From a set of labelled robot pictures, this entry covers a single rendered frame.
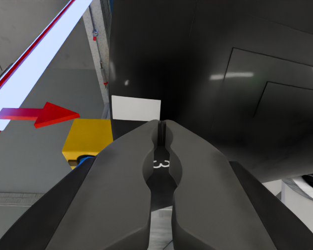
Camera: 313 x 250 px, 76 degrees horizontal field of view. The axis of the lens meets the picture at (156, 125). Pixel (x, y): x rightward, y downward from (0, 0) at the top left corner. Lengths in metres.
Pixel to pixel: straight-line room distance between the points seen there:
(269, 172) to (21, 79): 0.23
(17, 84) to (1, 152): 1.02
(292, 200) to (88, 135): 0.40
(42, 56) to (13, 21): 1.41
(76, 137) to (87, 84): 0.99
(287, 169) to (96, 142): 0.32
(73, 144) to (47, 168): 0.62
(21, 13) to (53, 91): 0.49
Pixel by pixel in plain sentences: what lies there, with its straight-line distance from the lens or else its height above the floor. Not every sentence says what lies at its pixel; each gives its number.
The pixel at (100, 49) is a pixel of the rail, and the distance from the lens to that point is 0.51.
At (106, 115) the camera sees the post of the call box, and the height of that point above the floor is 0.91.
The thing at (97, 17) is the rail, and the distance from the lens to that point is 0.47.
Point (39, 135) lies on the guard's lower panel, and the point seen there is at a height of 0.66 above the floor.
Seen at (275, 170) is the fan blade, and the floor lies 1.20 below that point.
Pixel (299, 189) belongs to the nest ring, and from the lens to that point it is 0.41.
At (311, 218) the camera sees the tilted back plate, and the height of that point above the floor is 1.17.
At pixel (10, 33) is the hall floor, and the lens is 1.71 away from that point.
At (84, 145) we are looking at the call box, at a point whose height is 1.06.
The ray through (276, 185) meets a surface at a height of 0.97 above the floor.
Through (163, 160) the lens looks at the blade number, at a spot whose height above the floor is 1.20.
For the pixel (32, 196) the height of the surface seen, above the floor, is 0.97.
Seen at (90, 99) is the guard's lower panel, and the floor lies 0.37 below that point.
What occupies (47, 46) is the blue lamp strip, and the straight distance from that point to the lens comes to 0.25.
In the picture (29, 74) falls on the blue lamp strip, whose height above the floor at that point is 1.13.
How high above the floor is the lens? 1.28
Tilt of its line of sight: 41 degrees down
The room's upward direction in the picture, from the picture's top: 179 degrees counter-clockwise
